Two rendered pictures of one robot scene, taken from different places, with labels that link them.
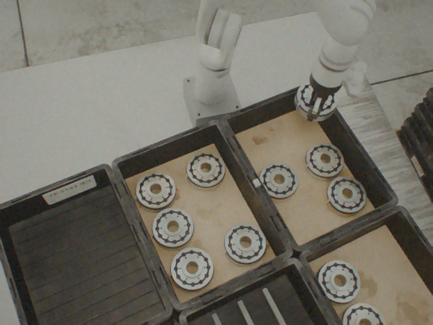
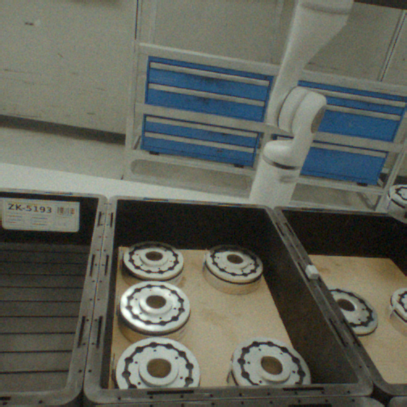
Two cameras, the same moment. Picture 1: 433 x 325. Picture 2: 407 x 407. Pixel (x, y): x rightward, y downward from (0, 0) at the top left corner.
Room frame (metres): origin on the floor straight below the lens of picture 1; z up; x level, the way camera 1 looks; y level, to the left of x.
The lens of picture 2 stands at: (-0.03, -0.10, 1.27)
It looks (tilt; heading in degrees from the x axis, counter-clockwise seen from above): 28 degrees down; 20
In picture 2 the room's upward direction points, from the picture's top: 10 degrees clockwise
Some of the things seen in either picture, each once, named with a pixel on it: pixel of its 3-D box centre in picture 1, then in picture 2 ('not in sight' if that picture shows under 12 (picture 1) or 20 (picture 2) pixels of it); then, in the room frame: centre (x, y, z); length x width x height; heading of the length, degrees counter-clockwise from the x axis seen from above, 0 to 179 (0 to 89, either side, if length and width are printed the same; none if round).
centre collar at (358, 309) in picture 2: (279, 179); (346, 305); (0.54, -0.17, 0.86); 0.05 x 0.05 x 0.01
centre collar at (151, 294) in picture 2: (173, 226); (155, 303); (0.37, 0.09, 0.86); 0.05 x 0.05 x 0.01
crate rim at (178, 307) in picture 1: (199, 207); (208, 274); (0.41, 0.03, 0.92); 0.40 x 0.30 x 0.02; 33
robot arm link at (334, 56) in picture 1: (347, 30); not in sight; (0.68, -0.22, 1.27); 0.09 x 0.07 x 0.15; 161
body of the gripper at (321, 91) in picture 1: (324, 84); not in sight; (0.67, -0.22, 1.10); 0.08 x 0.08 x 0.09
